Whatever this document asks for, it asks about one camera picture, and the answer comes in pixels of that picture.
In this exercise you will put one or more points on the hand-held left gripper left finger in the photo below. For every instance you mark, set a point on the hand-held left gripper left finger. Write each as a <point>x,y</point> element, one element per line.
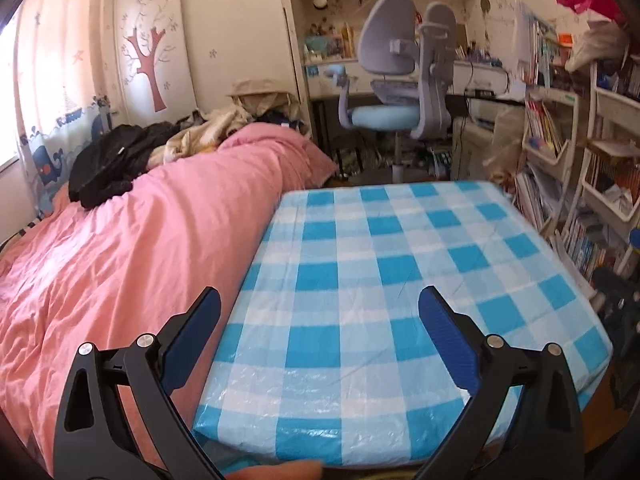
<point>192,340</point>

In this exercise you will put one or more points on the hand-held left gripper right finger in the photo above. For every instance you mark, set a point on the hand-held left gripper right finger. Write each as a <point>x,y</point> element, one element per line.
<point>447,340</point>

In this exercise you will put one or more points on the stack of books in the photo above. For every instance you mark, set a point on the stack of books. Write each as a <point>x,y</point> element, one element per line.
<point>585,245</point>

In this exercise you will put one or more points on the pink quilt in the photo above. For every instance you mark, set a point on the pink quilt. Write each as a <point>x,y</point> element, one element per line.
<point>150,260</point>

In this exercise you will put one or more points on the white tiered book rack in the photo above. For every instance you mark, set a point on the white tiered book rack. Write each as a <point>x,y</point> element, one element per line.
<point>545,152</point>
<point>615,200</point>

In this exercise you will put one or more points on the blue checked tablecloth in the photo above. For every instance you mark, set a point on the blue checked tablecloth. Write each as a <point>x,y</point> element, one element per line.
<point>360,270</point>

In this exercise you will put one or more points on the black jacket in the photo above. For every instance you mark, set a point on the black jacket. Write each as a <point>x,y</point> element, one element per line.
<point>115,160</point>

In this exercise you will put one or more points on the clear plastic bag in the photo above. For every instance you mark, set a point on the clear plastic bag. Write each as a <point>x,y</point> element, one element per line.
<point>505,140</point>

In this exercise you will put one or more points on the beige cloth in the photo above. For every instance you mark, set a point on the beige cloth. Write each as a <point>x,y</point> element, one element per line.
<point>210,132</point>

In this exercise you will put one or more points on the khaki cloth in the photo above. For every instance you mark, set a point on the khaki cloth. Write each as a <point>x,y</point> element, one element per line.
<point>260,95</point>

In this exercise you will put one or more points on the beige bag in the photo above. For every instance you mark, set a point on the beige bag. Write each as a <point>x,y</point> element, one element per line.
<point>595,45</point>

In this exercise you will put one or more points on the white desk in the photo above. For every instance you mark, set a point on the white desk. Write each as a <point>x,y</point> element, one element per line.
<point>480,67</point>

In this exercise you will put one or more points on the magenta cloth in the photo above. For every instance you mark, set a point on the magenta cloth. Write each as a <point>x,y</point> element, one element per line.
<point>590,0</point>

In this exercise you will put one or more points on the whale print curtain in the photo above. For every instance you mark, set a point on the whale print curtain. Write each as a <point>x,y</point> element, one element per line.
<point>60,60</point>

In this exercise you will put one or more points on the grey blue desk chair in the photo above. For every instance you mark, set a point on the grey blue desk chair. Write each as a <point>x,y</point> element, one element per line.
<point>390,35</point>

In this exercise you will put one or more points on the red tree wall sticker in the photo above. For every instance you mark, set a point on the red tree wall sticker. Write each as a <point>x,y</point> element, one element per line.
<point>150,65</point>

